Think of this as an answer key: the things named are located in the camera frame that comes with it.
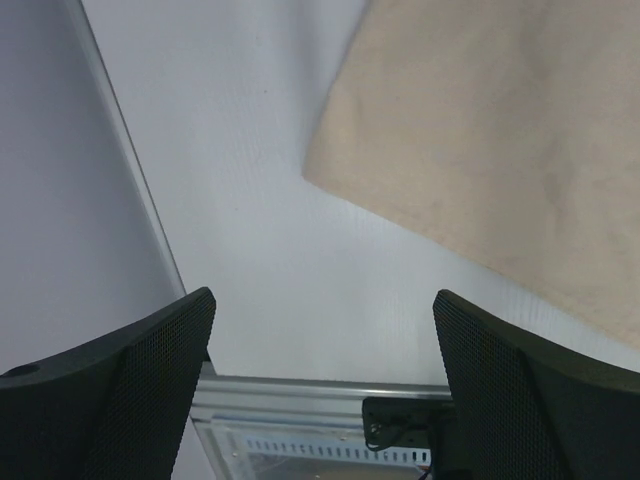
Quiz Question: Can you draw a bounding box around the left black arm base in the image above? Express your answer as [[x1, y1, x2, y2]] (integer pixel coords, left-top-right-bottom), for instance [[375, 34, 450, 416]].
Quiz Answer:
[[362, 397, 456, 452]]

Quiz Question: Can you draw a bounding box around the slotted grey cable duct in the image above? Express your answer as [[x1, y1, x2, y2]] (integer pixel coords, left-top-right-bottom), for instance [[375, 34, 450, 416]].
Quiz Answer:
[[240, 436, 431, 467]]

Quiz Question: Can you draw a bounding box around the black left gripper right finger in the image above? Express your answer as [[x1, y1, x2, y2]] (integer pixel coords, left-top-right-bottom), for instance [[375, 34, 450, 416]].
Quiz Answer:
[[433, 290, 639, 479]]

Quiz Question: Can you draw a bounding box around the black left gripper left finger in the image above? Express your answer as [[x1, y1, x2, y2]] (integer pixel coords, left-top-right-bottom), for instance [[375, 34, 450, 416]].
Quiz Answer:
[[1, 287, 216, 479]]

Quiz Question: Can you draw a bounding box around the left aluminium frame post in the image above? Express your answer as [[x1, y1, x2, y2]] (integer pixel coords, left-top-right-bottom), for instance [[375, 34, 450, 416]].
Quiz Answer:
[[64, 0, 187, 296]]

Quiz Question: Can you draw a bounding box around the beige cloth mat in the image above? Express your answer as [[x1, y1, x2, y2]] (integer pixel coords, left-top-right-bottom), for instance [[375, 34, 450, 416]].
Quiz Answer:
[[304, 1, 639, 346]]

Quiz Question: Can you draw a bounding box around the aluminium front rail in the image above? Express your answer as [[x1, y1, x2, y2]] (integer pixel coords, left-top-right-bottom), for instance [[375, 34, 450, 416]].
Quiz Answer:
[[191, 363, 451, 436]]

